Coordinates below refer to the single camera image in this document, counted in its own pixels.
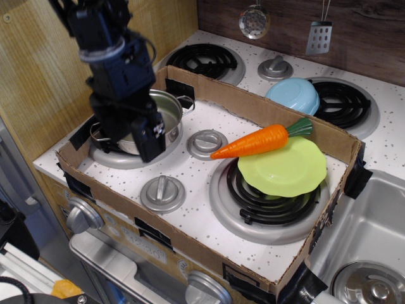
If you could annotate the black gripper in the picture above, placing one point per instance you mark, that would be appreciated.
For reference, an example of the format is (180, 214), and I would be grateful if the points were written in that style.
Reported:
(122, 75)

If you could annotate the silver metal pot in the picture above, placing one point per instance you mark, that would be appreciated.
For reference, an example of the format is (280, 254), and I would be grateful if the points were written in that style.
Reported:
(172, 109)

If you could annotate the orange toy carrot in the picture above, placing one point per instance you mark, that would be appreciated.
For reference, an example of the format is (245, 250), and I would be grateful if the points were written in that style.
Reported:
(268, 139)

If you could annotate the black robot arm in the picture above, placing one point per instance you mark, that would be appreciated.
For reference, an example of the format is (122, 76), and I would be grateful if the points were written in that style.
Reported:
(95, 23)

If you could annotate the green plastic plate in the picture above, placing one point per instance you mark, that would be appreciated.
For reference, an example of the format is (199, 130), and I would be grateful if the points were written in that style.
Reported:
(297, 168)

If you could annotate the silver centre stove knob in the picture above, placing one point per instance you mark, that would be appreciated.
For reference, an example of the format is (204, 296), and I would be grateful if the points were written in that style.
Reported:
(205, 142)

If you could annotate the silver stove knob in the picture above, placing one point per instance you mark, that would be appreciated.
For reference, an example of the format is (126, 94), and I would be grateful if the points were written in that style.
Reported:
(163, 194)
(275, 69)
(205, 142)

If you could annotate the silver front stove knob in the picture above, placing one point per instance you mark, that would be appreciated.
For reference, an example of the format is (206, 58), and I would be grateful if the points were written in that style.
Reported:
(163, 194)

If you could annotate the brown cardboard fence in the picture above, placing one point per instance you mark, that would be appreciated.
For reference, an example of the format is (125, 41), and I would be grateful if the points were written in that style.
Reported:
(192, 237)

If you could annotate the silver left oven knob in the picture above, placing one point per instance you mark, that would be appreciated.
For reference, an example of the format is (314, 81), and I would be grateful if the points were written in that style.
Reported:
(82, 216)

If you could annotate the silver oven knob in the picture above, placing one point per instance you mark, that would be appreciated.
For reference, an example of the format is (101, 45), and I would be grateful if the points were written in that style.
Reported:
(203, 289)
(82, 216)

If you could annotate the front right black burner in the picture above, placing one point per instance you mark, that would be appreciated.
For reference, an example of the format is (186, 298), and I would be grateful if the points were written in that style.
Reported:
(258, 217)

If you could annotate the silver back stove knob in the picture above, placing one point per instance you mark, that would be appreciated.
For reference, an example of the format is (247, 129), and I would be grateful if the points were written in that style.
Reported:
(275, 69)

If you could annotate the hanging silver strainer spoon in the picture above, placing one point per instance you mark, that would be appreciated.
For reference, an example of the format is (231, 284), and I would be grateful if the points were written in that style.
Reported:
(254, 21)

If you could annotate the light blue plastic bowl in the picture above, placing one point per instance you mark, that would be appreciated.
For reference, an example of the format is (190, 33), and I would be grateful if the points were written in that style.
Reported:
(295, 93)

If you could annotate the silver right oven knob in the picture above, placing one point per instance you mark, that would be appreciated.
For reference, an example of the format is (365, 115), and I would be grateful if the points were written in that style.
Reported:
(203, 289)

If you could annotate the orange cloth piece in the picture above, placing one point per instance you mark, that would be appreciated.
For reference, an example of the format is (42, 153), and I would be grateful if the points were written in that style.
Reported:
(65, 289)

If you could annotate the back right black burner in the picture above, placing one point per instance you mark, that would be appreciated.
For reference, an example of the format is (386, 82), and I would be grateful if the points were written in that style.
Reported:
(346, 105)

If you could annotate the hanging silver slotted spatula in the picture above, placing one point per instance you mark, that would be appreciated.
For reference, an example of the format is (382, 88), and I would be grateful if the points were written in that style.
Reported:
(320, 33)

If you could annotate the silver toy sink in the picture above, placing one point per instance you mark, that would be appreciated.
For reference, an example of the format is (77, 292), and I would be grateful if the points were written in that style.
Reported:
(367, 228)

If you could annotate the silver sink drain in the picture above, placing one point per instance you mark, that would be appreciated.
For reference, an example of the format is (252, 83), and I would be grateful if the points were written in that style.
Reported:
(368, 282)

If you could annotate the silver oven door handle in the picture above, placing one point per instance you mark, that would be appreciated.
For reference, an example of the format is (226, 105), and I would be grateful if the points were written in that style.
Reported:
(107, 261)

